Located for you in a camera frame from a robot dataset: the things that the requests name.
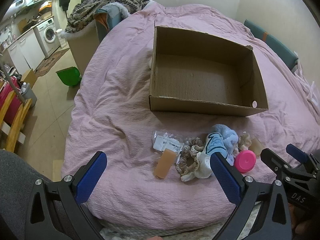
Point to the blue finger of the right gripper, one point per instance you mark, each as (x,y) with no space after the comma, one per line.
(274,162)
(297,154)

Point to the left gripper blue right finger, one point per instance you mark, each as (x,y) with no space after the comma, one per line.
(273,219)

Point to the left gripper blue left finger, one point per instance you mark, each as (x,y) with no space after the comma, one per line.
(56,210)

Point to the pink rubber duck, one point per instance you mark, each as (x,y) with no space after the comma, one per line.
(245,161)

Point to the translucent soft block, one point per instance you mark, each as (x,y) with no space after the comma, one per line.
(256,147)

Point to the beige floral scrunchie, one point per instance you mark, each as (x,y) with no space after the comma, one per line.
(244,142)

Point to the clear plastic bag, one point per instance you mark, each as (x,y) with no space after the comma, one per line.
(167,141)

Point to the orange soft block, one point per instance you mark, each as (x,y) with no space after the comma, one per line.
(164,164)

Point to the light blue plush toy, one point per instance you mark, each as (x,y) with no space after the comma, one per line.
(221,139)

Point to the wooden chair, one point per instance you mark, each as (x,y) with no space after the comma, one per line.
(17,123)

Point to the teal headboard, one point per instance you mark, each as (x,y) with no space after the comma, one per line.
(287,56)

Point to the pink bed duvet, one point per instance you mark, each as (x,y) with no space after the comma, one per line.
(112,114)

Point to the brown cardboard box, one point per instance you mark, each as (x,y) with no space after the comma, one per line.
(195,72)

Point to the grey trash can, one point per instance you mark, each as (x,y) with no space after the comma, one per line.
(27,93)

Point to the green plastic bin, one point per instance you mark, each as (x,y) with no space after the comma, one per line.
(69,76)

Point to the white kitchen cabinet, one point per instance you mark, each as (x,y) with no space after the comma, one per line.
(26,53)

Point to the white washing machine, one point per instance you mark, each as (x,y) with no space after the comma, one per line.
(46,37)

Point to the patterned knit blanket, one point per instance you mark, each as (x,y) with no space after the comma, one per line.
(84,12)

